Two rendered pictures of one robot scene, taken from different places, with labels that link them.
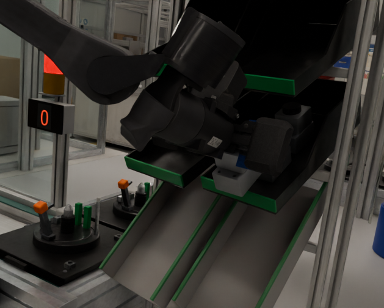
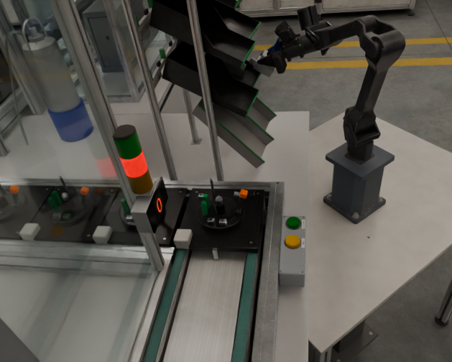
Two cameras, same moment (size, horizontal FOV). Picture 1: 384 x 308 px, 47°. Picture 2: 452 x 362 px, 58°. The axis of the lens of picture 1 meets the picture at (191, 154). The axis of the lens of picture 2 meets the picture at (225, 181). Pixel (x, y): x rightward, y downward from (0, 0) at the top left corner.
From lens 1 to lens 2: 162 cm
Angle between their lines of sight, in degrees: 93
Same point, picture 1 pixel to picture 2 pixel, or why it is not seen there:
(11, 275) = (276, 212)
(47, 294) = (278, 190)
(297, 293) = (160, 156)
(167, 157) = (234, 101)
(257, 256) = not seen: hidden behind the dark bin
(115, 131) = not seen: outside the picture
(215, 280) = not seen: hidden behind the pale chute
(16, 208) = (172, 299)
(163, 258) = (247, 141)
